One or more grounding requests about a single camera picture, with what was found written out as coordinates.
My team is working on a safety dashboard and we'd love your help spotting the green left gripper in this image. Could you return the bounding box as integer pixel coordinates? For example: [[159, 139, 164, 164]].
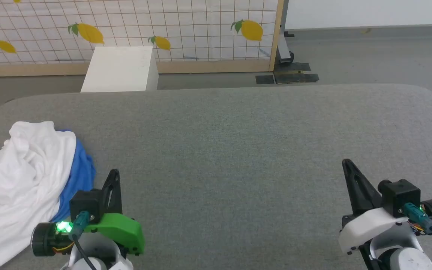
[[84, 169, 145, 256]]

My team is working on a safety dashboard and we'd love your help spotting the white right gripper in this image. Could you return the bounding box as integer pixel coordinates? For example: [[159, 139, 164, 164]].
[[338, 159, 408, 255]]

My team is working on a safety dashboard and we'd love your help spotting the white and blue t-shirt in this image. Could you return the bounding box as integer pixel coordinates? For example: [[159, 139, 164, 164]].
[[0, 121, 96, 270]]

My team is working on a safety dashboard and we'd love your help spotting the grey metal stand leg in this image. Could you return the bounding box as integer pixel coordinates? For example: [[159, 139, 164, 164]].
[[278, 0, 295, 64]]

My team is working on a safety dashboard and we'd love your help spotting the lemon print grid partition screen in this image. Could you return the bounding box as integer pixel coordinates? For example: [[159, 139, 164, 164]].
[[0, 0, 285, 77]]

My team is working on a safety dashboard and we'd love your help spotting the left black cable teal plug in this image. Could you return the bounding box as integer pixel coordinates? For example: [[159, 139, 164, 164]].
[[68, 211, 98, 270]]

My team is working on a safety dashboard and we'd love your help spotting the black cable teal plug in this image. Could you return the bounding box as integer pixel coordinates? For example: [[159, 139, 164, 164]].
[[68, 211, 98, 270], [403, 204, 432, 259]]

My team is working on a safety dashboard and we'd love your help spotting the right black cable teal plug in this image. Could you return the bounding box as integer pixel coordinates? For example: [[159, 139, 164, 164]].
[[403, 204, 432, 259]]

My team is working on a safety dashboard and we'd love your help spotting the white box pedestal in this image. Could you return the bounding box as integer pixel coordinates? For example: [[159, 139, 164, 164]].
[[80, 46, 159, 93]]

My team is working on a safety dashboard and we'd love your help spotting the black floor base plate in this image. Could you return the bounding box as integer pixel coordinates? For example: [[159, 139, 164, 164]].
[[273, 62, 320, 84]]

